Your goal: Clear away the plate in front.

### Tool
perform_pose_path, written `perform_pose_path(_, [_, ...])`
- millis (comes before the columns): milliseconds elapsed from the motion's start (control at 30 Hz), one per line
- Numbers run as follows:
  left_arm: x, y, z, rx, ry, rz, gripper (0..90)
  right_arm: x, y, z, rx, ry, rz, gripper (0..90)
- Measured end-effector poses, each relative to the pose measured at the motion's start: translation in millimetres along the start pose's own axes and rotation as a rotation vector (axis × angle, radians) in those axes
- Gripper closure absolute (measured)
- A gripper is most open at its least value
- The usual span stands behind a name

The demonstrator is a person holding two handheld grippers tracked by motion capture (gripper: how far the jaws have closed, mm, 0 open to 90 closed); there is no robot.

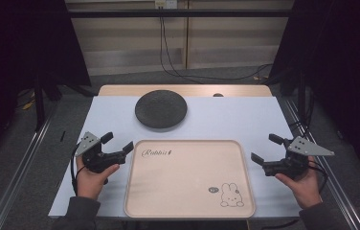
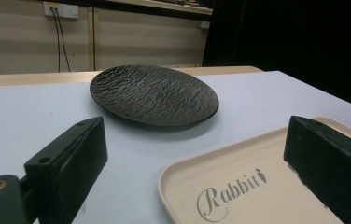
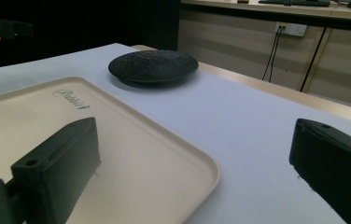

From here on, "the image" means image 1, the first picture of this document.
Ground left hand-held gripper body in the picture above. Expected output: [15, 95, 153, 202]
[75, 131, 128, 175]

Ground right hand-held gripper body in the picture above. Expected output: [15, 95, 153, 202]
[261, 136, 335, 180]

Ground person's left hand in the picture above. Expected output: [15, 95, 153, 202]
[76, 155, 121, 201]

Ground person's right hand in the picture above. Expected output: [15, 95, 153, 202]
[275, 155, 324, 210]

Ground white table cover sheet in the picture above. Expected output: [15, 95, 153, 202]
[47, 95, 303, 220]

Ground dark grey round plate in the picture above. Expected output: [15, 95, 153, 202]
[134, 89, 189, 129]

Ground beige tray with rabbit print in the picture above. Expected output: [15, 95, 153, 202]
[124, 139, 257, 219]

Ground wooden table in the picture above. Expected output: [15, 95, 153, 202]
[98, 83, 274, 98]

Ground black metal stand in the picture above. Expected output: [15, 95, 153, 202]
[34, 75, 47, 132]

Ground yellow floor tape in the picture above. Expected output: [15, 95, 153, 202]
[21, 91, 36, 111]

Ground black curtain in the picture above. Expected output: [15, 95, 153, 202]
[0, 0, 92, 167]
[268, 0, 360, 185]

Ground black horizontal bar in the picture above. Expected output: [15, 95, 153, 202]
[67, 9, 295, 19]

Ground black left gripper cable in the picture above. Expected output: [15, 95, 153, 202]
[70, 143, 87, 196]

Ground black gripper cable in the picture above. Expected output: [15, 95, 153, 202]
[307, 159, 329, 195]
[70, 143, 87, 196]

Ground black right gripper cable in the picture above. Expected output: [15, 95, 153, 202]
[307, 159, 329, 195]

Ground aluminium floor rail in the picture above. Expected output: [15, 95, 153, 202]
[279, 95, 360, 230]
[0, 103, 59, 230]

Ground black cable under table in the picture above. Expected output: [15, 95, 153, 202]
[259, 218, 301, 230]

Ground black wall cable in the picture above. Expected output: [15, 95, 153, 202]
[160, 15, 203, 84]
[158, 6, 274, 81]

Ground white wall socket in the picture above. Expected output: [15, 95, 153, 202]
[154, 0, 179, 10]

